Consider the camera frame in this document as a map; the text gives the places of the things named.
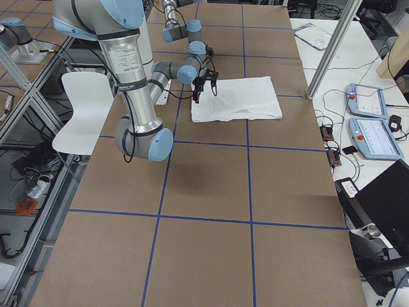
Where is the aluminium frame post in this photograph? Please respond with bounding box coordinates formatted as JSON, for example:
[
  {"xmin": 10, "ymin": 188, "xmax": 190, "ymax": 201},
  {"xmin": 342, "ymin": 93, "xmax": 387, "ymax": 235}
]
[{"xmin": 306, "ymin": 0, "xmax": 362, "ymax": 100}]

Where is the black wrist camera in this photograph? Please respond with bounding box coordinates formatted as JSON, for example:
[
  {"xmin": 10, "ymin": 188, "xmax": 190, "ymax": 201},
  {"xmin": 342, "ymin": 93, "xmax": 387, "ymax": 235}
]
[
  {"xmin": 206, "ymin": 69, "xmax": 219, "ymax": 87},
  {"xmin": 206, "ymin": 46, "xmax": 214, "ymax": 58}
]

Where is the white power strip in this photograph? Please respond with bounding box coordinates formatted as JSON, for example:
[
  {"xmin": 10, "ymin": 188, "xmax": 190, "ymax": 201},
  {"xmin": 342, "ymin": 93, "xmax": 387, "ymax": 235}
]
[{"xmin": 27, "ymin": 179, "xmax": 50, "ymax": 200}]

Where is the black laptop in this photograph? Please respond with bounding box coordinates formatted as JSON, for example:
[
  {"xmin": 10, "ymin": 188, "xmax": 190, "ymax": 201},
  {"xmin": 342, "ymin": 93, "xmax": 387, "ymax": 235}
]
[{"xmin": 335, "ymin": 159, "xmax": 408, "ymax": 256}]

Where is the blue teach pendant near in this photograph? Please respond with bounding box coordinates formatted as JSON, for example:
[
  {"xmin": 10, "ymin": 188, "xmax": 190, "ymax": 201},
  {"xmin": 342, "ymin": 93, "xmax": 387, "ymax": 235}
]
[{"xmin": 348, "ymin": 117, "xmax": 404, "ymax": 161}]

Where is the orange box on floor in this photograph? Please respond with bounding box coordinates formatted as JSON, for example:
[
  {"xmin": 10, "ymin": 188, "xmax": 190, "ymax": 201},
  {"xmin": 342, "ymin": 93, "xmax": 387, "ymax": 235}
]
[{"xmin": 15, "ymin": 197, "xmax": 38, "ymax": 216}]

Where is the white long-sleeve printed shirt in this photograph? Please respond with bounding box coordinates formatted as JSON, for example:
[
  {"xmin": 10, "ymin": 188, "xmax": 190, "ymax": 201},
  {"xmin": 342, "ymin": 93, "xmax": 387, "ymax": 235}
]
[{"xmin": 191, "ymin": 76, "xmax": 282, "ymax": 123}]

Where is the white plastic chair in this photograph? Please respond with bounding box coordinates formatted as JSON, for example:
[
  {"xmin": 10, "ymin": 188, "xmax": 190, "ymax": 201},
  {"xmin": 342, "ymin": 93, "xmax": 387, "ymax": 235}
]
[{"xmin": 52, "ymin": 72, "xmax": 114, "ymax": 155}]

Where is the blue teach pendant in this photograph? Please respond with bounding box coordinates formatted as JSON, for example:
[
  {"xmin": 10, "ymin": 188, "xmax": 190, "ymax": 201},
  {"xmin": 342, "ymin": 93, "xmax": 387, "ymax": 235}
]
[
  {"xmin": 348, "ymin": 117, "xmax": 404, "ymax": 161},
  {"xmin": 346, "ymin": 83, "xmax": 388, "ymax": 120}
]

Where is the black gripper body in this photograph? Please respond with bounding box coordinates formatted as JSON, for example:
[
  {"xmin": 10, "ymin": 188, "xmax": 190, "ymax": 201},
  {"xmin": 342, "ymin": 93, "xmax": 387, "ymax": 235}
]
[{"xmin": 192, "ymin": 75, "xmax": 206, "ymax": 95}]

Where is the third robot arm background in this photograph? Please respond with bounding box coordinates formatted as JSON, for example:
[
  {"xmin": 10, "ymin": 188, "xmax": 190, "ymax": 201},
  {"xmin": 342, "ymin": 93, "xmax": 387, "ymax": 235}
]
[{"xmin": 1, "ymin": 17, "xmax": 33, "ymax": 51}]

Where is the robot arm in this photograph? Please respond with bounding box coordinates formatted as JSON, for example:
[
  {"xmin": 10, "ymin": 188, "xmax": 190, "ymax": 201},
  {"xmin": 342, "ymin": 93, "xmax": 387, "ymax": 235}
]
[
  {"xmin": 161, "ymin": 0, "xmax": 202, "ymax": 43},
  {"xmin": 52, "ymin": 1, "xmax": 208, "ymax": 161}
]

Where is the blue teach pendant far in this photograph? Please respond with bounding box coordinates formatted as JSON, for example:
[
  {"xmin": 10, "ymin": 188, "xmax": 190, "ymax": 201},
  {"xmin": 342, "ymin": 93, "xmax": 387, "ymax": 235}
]
[{"xmin": 346, "ymin": 83, "xmax": 388, "ymax": 120}]

